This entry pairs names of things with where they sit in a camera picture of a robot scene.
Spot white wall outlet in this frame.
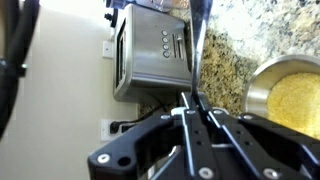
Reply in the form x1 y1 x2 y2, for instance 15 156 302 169
99 118 138 142

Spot silver spoon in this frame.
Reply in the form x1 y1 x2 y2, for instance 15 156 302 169
149 0 214 180

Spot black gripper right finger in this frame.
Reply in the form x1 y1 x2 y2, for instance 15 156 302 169
194 92 320 180

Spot black power plug cord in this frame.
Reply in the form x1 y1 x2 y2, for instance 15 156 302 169
109 99 178 135

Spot stainless steel toaster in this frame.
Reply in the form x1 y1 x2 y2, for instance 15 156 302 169
112 3 194 103

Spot white wall switch plate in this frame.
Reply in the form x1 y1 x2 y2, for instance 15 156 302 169
101 39 116 60

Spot steel bowl holding yellow grain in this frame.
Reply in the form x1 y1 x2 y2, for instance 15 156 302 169
241 54 320 141

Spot yellow grain contents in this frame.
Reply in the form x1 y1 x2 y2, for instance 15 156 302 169
266 72 320 140

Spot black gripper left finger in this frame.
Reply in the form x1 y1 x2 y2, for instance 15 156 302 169
87 92 215 180

